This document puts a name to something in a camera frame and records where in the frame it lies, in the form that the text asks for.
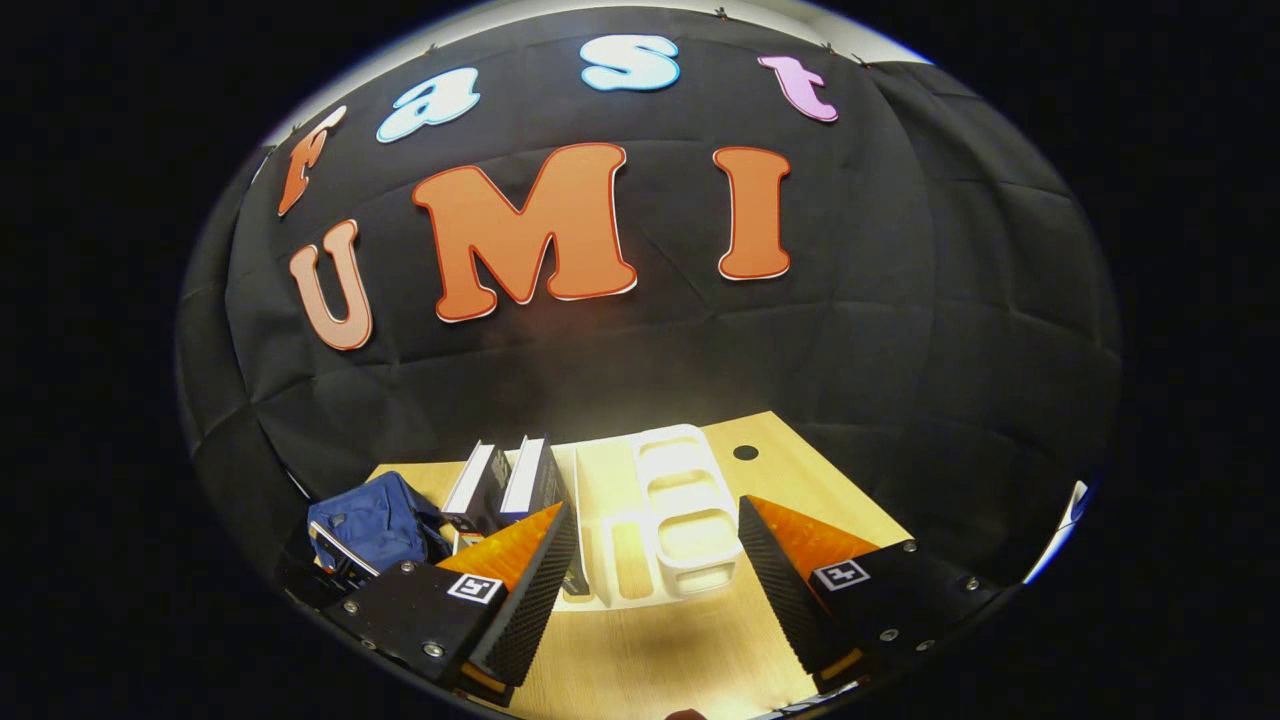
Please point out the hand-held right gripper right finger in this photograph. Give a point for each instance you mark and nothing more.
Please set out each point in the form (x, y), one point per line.
(780, 590)

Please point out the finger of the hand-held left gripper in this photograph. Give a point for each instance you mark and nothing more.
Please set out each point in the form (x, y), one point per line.
(320, 575)

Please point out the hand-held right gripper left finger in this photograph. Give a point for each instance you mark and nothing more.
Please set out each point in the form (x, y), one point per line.
(535, 600)

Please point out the blue schoolbag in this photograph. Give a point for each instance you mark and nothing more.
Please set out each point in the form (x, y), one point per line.
(380, 520)

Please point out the white bookshelf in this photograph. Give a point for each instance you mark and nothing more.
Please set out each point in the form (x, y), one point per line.
(690, 540)

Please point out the portrait cover book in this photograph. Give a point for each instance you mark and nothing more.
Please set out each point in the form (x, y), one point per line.
(490, 500)

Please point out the purple spine book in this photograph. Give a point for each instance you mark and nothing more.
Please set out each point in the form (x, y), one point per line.
(545, 480)

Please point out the black table grommet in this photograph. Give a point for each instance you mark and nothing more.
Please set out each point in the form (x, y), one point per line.
(745, 452)

